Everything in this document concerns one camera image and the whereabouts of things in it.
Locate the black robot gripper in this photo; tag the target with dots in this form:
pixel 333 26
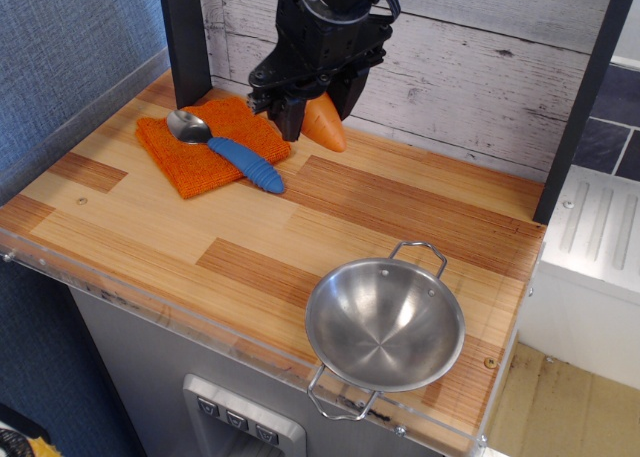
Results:
pixel 323 46

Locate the orange plastic toy carrot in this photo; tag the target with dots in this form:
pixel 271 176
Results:
pixel 322 124

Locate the grey toy fridge dispenser panel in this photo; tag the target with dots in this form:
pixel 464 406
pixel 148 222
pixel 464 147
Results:
pixel 228 424

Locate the white toy sink unit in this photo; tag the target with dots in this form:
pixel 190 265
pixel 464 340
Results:
pixel 583 303

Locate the clear acrylic table edge guard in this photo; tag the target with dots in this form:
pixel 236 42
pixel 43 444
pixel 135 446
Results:
pixel 238 320

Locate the yellow object at floor corner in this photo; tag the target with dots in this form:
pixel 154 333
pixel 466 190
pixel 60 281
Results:
pixel 16 444

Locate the blue handled metal spoon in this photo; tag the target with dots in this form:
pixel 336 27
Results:
pixel 190 129

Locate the stainless steel two-handled bowl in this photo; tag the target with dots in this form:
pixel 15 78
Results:
pixel 384 325

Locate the dark grey right post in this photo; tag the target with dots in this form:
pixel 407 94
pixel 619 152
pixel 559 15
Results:
pixel 605 44

